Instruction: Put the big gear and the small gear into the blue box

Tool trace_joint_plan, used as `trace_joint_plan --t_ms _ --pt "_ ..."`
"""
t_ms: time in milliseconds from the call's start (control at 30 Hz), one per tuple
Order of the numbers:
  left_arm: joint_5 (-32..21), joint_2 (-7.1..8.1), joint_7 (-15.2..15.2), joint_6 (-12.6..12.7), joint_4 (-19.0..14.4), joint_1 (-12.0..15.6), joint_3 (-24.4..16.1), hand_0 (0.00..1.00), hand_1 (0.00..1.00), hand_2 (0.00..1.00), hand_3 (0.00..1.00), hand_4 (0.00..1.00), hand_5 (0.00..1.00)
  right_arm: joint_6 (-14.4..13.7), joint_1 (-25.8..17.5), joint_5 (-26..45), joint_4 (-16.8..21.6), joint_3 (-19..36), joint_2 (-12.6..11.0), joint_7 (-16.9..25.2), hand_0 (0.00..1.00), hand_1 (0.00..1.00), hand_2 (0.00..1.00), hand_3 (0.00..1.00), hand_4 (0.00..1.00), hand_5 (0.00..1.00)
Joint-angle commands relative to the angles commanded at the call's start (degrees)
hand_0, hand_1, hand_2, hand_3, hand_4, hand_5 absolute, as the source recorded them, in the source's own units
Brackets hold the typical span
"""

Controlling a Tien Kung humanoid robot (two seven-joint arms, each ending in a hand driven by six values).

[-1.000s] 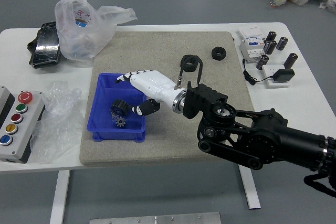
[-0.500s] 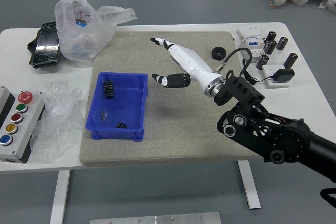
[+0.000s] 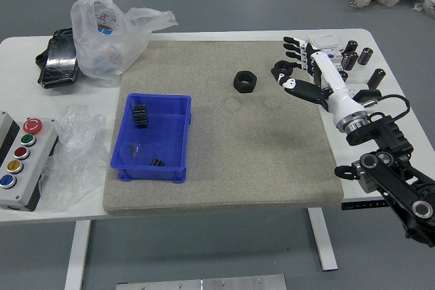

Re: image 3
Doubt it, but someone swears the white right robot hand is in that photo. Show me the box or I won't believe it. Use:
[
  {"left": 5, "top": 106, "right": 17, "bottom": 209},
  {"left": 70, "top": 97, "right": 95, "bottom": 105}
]
[{"left": 271, "top": 35, "right": 368, "bottom": 125}]

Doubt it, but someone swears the large black gear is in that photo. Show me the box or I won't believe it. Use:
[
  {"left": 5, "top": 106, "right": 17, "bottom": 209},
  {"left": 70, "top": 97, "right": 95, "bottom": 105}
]
[{"left": 132, "top": 103, "right": 149, "bottom": 130}]

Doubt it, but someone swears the big black hex nut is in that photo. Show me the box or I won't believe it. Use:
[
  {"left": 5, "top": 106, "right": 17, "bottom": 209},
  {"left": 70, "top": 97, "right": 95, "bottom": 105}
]
[{"left": 232, "top": 70, "right": 258, "bottom": 94}]

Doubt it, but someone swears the grey push-button control box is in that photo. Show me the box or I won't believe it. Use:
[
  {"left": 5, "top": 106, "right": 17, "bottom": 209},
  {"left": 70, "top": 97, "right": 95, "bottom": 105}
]
[{"left": 0, "top": 111, "right": 59, "bottom": 213}]

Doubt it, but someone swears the white power socket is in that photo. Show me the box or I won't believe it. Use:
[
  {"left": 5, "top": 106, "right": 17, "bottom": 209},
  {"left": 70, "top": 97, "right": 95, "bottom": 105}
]
[{"left": 345, "top": 82, "right": 370, "bottom": 101}]

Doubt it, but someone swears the black power adapter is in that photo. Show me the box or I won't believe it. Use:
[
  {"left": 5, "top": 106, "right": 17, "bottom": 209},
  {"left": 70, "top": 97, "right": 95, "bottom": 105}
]
[{"left": 355, "top": 89, "right": 383, "bottom": 103}]

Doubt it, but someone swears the white circuit breaker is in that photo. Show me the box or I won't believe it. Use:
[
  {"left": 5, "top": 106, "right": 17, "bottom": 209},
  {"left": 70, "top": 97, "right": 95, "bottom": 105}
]
[{"left": 307, "top": 33, "right": 345, "bottom": 72}]

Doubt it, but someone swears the black desk height controller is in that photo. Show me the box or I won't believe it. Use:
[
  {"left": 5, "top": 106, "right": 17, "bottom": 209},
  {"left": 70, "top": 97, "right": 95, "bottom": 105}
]
[{"left": 341, "top": 201, "right": 389, "bottom": 210}]

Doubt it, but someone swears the grey-brown mat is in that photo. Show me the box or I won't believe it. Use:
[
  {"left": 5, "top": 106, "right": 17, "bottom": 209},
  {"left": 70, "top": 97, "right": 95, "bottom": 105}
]
[{"left": 102, "top": 40, "right": 345, "bottom": 216}]

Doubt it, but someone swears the white table leg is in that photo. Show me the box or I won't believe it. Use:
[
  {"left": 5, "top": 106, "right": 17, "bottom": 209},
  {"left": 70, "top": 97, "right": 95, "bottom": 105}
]
[
  {"left": 64, "top": 220, "right": 91, "bottom": 290},
  {"left": 307, "top": 207, "right": 338, "bottom": 272}
]

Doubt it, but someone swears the blue plastic bin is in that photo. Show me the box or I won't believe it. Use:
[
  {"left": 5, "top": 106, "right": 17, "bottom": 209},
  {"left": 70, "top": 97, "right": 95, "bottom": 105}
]
[{"left": 110, "top": 92, "right": 193, "bottom": 184}]

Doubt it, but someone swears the translucent white plastic bag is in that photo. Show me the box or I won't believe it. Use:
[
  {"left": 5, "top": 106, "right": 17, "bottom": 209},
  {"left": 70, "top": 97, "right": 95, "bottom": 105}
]
[{"left": 70, "top": 0, "right": 179, "bottom": 87}]

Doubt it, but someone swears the clear bubble wrap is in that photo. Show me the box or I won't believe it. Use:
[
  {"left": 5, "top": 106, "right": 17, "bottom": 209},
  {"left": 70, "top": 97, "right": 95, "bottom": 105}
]
[{"left": 38, "top": 105, "right": 109, "bottom": 211}]

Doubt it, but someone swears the black plastic tray stack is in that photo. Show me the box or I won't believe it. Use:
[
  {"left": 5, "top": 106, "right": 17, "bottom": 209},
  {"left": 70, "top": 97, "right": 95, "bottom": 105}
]
[{"left": 35, "top": 27, "right": 81, "bottom": 90}]

